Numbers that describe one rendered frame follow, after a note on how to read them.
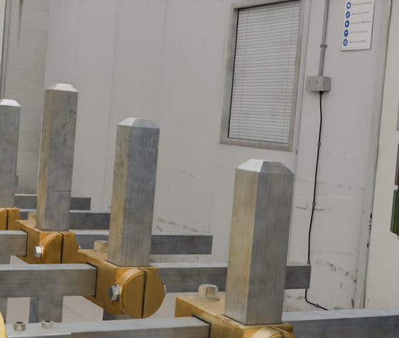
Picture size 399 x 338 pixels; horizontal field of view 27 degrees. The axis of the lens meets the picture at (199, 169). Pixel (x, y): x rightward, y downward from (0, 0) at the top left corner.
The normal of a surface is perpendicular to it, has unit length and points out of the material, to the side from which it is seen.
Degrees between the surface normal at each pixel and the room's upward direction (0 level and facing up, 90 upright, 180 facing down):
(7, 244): 90
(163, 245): 90
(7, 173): 90
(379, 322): 90
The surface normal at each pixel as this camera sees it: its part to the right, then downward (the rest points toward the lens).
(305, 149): -0.87, -0.04
